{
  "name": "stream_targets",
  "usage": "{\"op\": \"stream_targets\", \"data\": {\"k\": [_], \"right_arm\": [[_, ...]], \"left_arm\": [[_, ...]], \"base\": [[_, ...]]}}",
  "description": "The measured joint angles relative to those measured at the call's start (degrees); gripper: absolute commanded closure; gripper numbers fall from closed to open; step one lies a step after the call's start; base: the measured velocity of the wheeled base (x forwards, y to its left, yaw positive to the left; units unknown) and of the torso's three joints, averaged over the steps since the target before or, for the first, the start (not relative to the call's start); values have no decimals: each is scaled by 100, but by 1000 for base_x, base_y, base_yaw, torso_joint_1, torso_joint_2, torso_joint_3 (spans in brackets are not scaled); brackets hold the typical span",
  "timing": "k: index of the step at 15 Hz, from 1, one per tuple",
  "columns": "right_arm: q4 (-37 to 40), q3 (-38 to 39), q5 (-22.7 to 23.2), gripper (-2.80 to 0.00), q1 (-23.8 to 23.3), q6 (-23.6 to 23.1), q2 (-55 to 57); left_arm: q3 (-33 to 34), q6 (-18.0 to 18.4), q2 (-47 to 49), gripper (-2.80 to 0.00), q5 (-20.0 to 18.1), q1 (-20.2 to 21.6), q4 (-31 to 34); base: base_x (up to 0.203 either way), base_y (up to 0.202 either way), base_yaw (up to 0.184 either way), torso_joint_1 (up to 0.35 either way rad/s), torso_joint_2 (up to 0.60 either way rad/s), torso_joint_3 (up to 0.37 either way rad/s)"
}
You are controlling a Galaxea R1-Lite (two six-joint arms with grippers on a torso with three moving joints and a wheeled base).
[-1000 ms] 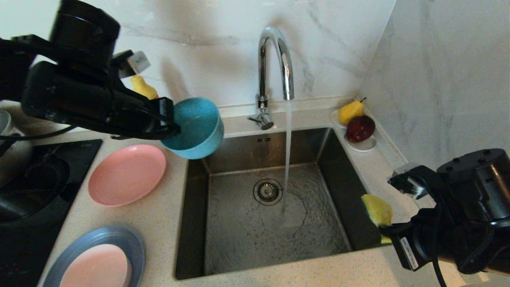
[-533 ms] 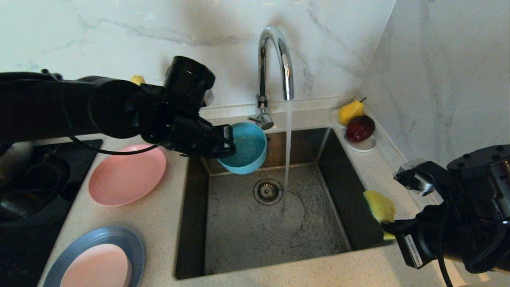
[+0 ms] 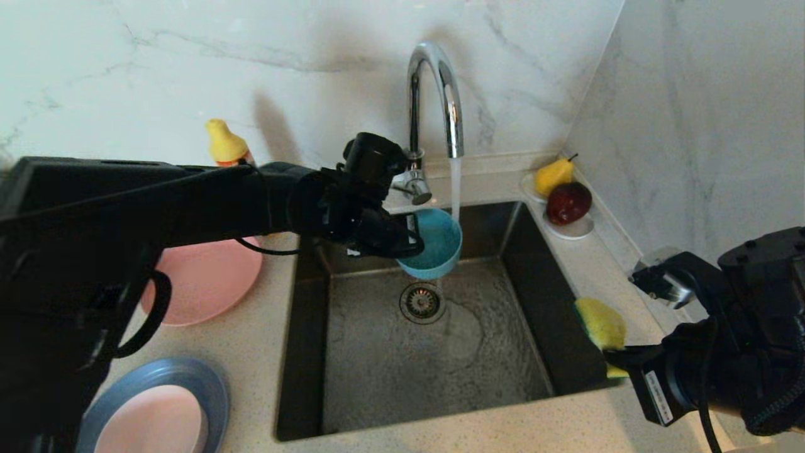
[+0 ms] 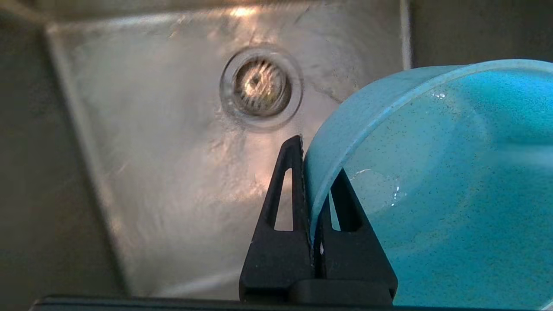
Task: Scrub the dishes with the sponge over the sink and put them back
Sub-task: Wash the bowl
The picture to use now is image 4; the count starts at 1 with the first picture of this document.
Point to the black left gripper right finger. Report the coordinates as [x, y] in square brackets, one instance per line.
[354, 259]

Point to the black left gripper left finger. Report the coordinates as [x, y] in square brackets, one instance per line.
[276, 259]

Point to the teal bowl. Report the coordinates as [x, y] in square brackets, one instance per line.
[432, 194]

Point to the stainless steel sink basin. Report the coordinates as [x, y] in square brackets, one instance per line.
[151, 172]

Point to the round metal drain strainer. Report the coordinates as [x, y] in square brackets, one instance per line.
[261, 86]

